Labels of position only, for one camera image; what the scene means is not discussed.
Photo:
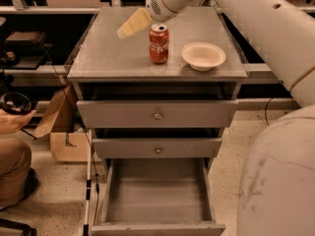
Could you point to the person leg tan trousers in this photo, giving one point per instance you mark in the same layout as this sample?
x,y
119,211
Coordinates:
x,y
15,164

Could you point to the grey open bottom drawer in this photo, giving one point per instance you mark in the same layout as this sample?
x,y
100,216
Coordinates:
x,y
157,197

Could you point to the person hand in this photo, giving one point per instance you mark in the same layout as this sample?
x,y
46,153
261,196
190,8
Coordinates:
x,y
10,124

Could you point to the black controller device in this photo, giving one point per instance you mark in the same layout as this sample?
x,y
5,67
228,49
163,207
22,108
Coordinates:
x,y
15,103

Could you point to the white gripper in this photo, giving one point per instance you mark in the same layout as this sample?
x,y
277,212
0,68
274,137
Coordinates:
x,y
159,4

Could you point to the grey drawer cabinet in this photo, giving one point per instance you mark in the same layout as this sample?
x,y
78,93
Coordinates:
x,y
108,68

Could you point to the black office chair base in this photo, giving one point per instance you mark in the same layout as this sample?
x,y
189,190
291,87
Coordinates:
x,y
25,229

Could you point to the grey middle drawer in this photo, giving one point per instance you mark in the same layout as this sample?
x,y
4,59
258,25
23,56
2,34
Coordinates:
x,y
156,148

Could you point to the red coke can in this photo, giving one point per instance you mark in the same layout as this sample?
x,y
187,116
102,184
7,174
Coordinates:
x,y
158,43

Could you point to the brown cardboard box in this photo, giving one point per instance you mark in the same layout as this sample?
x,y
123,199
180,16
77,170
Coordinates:
x,y
58,122

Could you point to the white black pole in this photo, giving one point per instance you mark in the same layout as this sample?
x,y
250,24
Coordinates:
x,y
86,229

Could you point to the black stand with tray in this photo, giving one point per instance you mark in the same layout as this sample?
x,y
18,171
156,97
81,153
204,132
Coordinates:
x,y
25,58

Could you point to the black shoe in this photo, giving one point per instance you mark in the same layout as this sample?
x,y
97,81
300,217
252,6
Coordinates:
x,y
31,183

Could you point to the grey top drawer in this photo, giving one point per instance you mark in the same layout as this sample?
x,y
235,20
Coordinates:
x,y
157,114

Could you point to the white paper bowl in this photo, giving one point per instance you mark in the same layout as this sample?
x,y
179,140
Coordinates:
x,y
202,56

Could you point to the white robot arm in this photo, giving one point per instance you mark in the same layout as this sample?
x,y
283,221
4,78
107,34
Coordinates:
x,y
277,186

